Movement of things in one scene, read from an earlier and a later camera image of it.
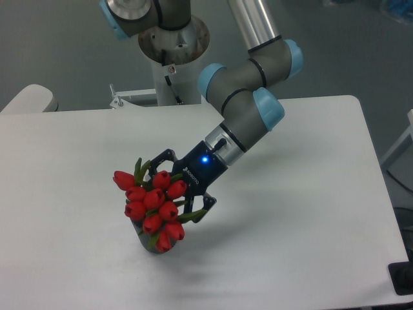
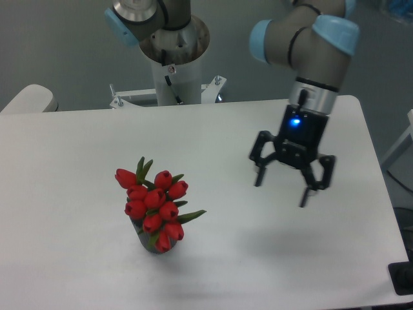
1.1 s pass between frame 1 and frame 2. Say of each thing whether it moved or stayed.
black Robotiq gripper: moved
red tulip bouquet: stayed
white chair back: stayed
